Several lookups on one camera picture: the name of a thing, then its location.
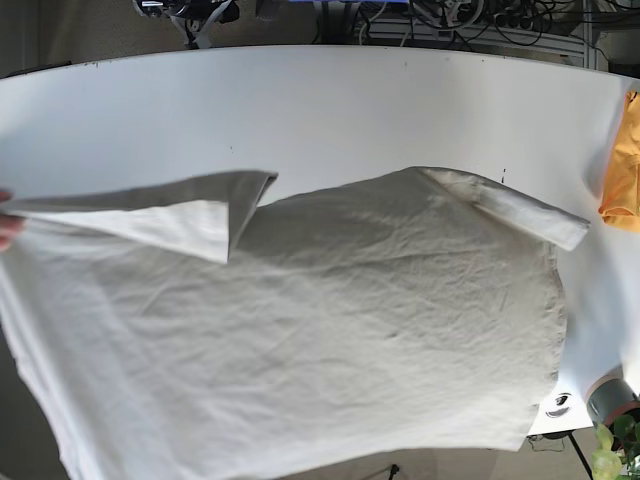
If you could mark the person's hand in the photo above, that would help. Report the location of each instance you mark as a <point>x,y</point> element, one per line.
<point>10,227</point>

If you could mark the orange yellow T-shirt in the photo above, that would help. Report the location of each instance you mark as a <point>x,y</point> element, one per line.
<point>620,198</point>

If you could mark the grey plant pot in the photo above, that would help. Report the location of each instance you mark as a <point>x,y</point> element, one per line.
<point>609,398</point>

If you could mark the beige grey T-shirt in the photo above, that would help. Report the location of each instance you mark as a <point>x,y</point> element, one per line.
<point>185,331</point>

